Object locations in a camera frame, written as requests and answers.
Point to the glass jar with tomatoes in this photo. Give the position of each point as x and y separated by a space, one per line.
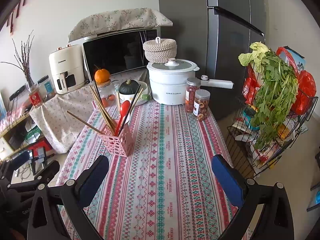
107 93

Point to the jar of red dried fruit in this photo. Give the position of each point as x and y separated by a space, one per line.
193 84

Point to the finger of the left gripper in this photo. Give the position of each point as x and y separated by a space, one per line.
17 159

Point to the cream air fryer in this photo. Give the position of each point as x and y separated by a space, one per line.
67 68

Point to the vase of dry twigs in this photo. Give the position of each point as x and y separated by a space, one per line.
22 57

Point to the green leafy herbs bunch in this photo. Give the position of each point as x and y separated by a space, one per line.
274 99

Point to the red label glass jar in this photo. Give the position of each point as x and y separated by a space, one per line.
35 96

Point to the napa cabbage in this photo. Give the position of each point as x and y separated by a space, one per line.
255 57

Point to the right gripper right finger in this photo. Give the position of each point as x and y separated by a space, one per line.
275 220

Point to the red plastic bag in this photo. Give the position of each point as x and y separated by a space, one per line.
306 83

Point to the red chinese knot decoration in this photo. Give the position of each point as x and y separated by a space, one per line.
14 15

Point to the woven rope lidded basket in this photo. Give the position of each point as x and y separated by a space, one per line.
160 50

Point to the pink lattice utensil holder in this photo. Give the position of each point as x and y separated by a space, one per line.
122 145

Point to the brown wooden chopstick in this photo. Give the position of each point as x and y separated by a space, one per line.
85 123

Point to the black chopstick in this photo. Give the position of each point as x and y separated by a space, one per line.
130 109
100 99

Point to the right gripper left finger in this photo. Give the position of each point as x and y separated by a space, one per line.
45 220

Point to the blue label storage jar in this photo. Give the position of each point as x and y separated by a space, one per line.
46 88

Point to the dark green pumpkin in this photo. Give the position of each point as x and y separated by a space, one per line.
129 87

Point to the white ceramic bowl stack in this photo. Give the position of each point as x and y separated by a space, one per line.
143 95

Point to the jar of dried rings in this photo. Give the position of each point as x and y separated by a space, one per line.
201 102

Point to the orange mandarin fruit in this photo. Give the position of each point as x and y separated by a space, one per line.
101 75

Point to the floral microwave cover cloth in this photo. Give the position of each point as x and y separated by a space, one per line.
118 20

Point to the floral side table cloth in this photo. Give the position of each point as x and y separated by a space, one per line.
59 128

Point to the black microwave oven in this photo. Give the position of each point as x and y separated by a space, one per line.
117 52

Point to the grey refrigerator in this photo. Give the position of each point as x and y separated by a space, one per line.
213 33

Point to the white electric cooking pot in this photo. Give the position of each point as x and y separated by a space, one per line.
168 81

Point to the disposable chopsticks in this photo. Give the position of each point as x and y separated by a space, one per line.
116 86

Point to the light bamboo chopstick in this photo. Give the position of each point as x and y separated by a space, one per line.
112 131

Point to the patterned striped tablecloth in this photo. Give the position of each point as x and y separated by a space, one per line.
166 188

